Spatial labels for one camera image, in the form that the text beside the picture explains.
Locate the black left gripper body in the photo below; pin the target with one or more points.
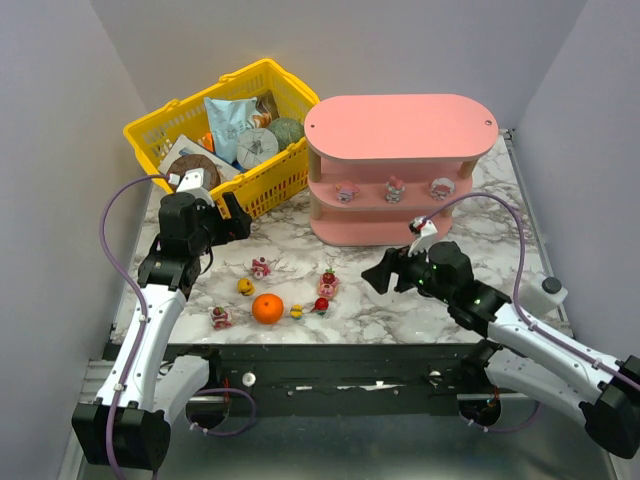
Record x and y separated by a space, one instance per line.
222 226

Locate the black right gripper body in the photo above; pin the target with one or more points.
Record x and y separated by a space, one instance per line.
395 273

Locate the pink bear donut toy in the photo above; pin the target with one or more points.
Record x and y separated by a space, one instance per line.
328 284

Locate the pink bear strawberry toy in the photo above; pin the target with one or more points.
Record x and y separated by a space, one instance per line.
260 268

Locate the red strawberry figure toy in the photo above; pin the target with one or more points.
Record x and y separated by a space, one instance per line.
321 306

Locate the white ring pink figure toy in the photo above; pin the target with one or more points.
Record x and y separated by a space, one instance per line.
441 188

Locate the pink round planet toy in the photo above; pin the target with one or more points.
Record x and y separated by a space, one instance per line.
346 191

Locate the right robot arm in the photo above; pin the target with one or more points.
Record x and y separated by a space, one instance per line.
599 391

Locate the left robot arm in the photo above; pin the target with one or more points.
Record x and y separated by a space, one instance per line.
128 424

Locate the pink three-tier wooden shelf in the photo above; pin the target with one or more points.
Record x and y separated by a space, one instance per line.
367 138

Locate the yellow duck toy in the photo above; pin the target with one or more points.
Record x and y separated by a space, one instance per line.
245 287

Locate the brown striped wrapped roll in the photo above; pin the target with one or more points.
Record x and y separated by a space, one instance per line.
193 161

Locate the orange snack packet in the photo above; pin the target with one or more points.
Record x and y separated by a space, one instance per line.
207 142

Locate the white and blue box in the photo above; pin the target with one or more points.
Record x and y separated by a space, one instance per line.
185 146

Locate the small yellow minion toy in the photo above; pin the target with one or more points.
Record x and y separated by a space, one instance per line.
296 312

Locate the grey paper-wrapped roll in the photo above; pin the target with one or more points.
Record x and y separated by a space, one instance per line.
256 146

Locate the orange fruit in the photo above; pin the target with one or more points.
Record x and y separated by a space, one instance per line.
267 308

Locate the light blue cassava chips bag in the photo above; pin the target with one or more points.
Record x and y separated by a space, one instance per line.
228 119

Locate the yellow plastic shopping basket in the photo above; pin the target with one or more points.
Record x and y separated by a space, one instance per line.
263 187

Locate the green melon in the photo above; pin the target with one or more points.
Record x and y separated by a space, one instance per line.
286 131

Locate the brown snack bag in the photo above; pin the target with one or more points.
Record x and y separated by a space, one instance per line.
267 110

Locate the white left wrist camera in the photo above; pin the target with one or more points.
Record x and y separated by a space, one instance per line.
195 182

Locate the black front mounting rail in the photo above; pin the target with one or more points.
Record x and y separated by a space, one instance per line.
315 380

